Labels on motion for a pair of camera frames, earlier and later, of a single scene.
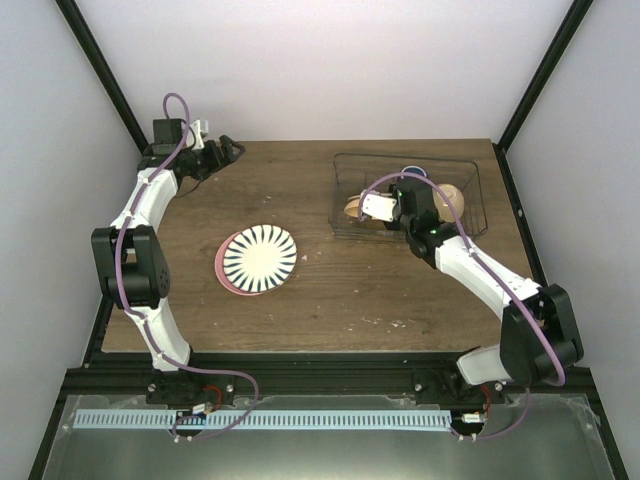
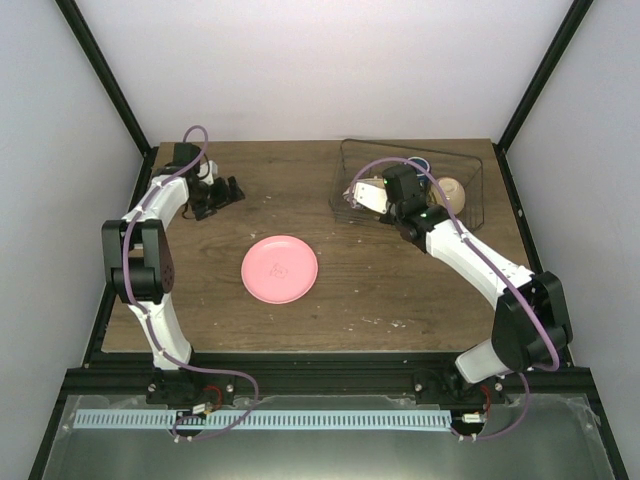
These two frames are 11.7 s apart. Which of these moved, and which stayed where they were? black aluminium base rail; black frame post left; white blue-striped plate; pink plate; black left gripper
Moved: pink plate; black left gripper; white blue-striped plate
Stayed: black frame post left; black aluminium base rail
